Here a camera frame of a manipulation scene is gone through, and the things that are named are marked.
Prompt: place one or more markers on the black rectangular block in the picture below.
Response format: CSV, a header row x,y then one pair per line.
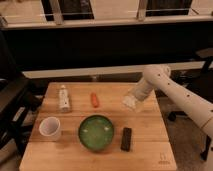
x,y
126,139

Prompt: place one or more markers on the orange carrot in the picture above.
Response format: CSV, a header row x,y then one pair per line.
x,y
94,100

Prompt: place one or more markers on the clear plastic bottle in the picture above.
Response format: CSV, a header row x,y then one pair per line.
x,y
64,104

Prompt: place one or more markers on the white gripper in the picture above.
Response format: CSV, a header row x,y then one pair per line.
x,y
139,92

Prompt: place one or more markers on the white plastic cup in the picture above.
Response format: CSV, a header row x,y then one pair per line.
x,y
50,129

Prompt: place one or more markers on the white sponge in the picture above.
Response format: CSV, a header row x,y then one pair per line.
x,y
129,101

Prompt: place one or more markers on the green ceramic bowl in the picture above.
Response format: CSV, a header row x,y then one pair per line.
x,y
96,132

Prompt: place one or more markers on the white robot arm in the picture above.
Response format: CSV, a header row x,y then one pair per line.
x,y
158,76

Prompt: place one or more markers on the black chair left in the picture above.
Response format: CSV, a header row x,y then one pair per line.
x,y
15,100

